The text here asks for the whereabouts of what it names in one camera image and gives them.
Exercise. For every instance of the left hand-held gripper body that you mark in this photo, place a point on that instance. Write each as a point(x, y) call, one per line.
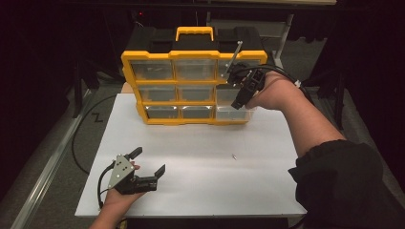
point(121, 171)

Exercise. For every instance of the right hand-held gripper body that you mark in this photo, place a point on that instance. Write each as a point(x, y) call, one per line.
point(250, 81)

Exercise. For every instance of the small clear organizer drawer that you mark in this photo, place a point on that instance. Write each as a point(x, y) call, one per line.
point(227, 114)

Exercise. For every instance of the yellow black drawer organizer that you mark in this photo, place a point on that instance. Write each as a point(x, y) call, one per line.
point(194, 41)

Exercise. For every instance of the small metal screw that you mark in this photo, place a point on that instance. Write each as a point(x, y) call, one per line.
point(234, 156)

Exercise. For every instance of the person's right hand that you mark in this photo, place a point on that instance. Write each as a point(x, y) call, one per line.
point(273, 92)

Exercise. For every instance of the person's left hand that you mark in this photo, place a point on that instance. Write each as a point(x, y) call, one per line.
point(122, 200)

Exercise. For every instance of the set of clear plastic drawers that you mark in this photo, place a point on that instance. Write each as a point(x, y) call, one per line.
point(195, 70)

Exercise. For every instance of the white board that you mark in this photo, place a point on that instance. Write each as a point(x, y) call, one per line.
point(197, 184)

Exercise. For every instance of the white metal stand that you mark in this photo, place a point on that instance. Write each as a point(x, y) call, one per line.
point(281, 47)

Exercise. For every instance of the black stand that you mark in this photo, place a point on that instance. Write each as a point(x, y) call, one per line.
point(77, 92)
point(340, 101)

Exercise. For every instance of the person's black sleeve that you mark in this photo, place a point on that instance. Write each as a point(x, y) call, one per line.
point(344, 187)

